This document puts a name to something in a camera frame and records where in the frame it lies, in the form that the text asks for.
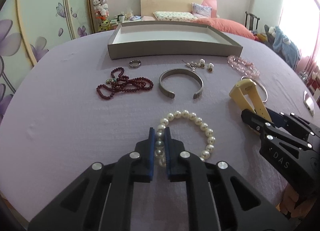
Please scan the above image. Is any cream yellow watch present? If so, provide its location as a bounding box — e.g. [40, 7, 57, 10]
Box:
[229, 79, 272, 122]

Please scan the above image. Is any thin silver bangle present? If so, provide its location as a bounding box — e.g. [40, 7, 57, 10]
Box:
[241, 76, 268, 104]

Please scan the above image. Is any pink crystal bead bracelet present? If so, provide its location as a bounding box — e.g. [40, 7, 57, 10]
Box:
[227, 54, 261, 78]

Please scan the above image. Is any single pearl earring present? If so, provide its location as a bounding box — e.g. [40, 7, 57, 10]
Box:
[207, 63, 214, 73]

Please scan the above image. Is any white pearl bracelet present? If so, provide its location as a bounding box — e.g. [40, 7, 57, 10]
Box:
[154, 109, 217, 168]

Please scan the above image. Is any pearl earrings cluster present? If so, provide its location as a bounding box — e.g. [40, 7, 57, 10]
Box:
[182, 59, 206, 72]

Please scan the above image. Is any grey metal cuff bangle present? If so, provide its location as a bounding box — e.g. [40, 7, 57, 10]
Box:
[158, 68, 204, 99]

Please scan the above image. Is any dark red bead necklace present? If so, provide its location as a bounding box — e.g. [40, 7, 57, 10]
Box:
[96, 67, 154, 101]

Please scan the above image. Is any right hand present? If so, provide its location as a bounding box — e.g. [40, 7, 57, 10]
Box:
[279, 184, 302, 217]

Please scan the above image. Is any smartphone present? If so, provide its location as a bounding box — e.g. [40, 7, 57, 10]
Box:
[303, 91, 315, 116]

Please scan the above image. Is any blue plush garment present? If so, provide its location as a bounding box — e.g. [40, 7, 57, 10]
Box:
[272, 26, 300, 70]

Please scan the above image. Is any lilac bed sheet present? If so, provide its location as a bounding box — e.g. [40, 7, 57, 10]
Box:
[1, 31, 319, 230]

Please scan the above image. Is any pink curtain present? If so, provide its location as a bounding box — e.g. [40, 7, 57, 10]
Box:
[278, 0, 319, 74]

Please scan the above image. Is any dark wooden chair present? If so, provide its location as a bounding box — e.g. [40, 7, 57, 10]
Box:
[245, 11, 260, 31]

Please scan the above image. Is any coral folded duvet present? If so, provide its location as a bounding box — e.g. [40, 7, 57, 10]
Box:
[193, 18, 255, 40]

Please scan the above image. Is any lilac patterned pillow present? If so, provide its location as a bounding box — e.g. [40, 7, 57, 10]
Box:
[191, 3, 212, 18]

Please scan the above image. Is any floral white pillow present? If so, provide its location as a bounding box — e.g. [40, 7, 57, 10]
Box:
[153, 11, 197, 22]

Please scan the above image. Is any grey cardboard tray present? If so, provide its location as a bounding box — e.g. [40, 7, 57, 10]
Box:
[107, 21, 243, 60]

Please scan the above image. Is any beige pink headboard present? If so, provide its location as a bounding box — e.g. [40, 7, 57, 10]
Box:
[140, 0, 217, 21]

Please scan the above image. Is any clear tube of plush toys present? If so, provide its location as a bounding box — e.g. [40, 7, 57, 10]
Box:
[91, 0, 110, 33]

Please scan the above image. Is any floral sliding wardrobe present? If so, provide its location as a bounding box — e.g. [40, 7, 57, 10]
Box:
[1, 0, 93, 116]

